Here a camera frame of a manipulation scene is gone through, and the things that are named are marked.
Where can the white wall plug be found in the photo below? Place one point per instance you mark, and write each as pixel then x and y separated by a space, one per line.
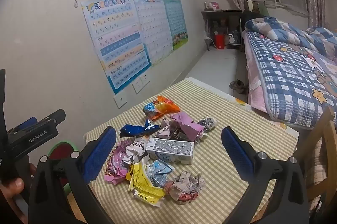
pixel 207 37

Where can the green wall poster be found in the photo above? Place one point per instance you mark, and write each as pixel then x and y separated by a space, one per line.
pixel 176 18

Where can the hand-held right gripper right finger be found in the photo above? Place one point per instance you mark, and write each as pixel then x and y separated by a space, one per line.
pixel 237 154

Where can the red bag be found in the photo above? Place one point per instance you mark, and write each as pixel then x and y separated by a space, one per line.
pixel 219 41

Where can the blue grey duvet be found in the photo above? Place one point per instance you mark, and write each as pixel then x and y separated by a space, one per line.
pixel 284 31

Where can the pink box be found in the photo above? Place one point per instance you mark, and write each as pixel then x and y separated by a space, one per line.
pixel 212 5

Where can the light blue wrapper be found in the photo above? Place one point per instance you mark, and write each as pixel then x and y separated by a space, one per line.
pixel 160 171

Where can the glossy pink wrapper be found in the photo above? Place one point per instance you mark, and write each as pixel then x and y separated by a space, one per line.
pixel 117 166

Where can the wooden chair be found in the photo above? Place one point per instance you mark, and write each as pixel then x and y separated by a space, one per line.
pixel 323 129

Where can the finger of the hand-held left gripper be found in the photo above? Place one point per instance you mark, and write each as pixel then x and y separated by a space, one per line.
pixel 54 116
pixel 27 121

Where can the orange snack wrapper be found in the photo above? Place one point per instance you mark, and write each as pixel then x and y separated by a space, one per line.
pixel 167 105

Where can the red bin with green rim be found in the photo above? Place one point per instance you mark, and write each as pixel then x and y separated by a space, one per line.
pixel 60 151

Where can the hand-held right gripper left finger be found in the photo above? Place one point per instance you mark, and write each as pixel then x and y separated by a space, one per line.
pixel 98 154

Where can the blue foil wrapper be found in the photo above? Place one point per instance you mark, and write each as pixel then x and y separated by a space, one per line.
pixel 134 130

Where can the large white wall plate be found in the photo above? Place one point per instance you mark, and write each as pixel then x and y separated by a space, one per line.
pixel 120 101

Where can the pale blue wall poster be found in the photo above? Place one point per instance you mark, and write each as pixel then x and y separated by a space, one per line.
pixel 154 21

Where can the paper ball red print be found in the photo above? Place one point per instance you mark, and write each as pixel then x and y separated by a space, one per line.
pixel 185 187

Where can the large blue-bordered wall poster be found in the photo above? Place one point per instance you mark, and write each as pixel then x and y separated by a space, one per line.
pixel 115 45

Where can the black and white wrapper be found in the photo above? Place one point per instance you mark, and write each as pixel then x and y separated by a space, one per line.
pixel 208 124

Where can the dark cloth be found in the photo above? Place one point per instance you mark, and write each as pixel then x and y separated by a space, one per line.
pixel 252 18

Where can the small wall hook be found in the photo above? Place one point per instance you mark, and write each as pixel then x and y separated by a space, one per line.
pixel 75 4

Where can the white lettered wrapper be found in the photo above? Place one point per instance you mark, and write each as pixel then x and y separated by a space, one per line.
pixel 137 149

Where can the white milk carton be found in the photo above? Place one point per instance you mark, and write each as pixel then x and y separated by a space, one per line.
pixel 171 149

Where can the pink checked chair cushion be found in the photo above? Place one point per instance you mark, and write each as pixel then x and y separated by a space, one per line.
pixel 318 174

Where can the person's left hand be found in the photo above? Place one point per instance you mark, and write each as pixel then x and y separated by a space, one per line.
pixel 15 184

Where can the pair of brown shoes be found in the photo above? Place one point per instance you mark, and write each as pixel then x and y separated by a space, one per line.
pixel 237 86

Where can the dark wooden shelf cabinet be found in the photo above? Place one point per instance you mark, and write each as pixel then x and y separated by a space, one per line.
pixel 221 12

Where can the blue checked bed sheet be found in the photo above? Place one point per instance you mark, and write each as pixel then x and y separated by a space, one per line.
pixel 289 73

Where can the pale pink wrapper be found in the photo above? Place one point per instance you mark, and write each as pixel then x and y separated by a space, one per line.
pixel 165 127

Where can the pink bed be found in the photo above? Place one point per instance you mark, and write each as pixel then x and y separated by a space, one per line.
pixel 256 97

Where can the lilac snack wrapper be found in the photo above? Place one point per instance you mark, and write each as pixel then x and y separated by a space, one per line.
pixel 185 121

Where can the yellow snack wrapper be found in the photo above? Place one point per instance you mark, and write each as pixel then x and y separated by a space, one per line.
pixel 143 181

